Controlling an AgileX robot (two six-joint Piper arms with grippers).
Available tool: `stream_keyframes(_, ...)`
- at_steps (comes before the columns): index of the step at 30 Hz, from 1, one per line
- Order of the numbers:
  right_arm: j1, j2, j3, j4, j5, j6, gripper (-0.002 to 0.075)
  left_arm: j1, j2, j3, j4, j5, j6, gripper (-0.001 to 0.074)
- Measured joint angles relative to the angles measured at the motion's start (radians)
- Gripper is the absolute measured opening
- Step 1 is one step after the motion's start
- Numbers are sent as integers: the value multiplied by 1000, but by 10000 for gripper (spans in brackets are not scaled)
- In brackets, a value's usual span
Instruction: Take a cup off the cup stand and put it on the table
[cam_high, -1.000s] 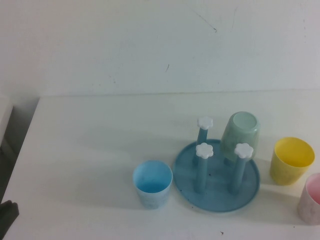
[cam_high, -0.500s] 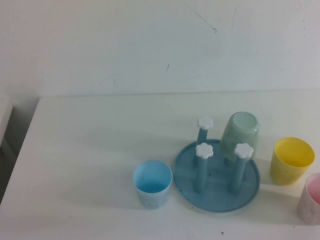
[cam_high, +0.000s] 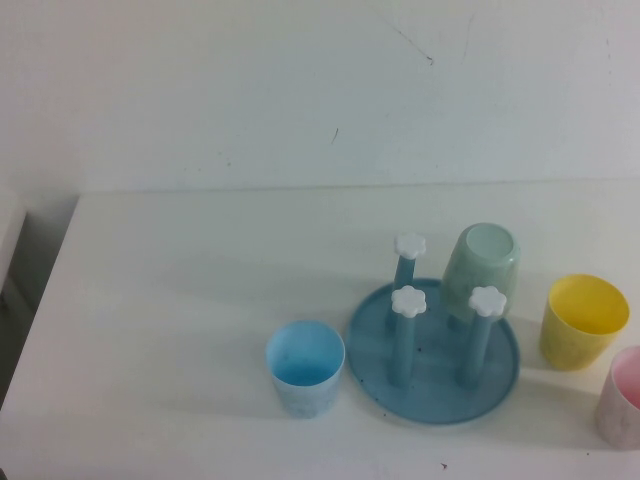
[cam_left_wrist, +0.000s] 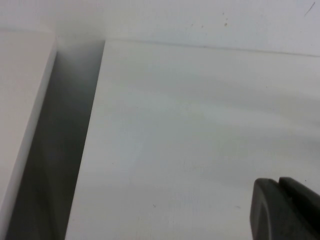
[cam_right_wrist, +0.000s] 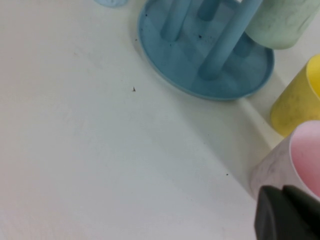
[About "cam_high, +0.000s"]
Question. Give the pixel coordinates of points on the light blue plastic cup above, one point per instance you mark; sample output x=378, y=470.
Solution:
x=300, y=400

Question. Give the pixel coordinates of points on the green plastic cup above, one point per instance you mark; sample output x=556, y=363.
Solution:
x=460, y=280

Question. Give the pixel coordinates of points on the blue cup stand white caps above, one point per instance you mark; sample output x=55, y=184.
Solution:
x=435, y=380

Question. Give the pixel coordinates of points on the yellow plastic cup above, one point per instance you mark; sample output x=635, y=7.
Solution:
x=565, y=345

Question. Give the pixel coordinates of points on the pink plastic cup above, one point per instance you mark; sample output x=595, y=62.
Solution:
x=615, y=410

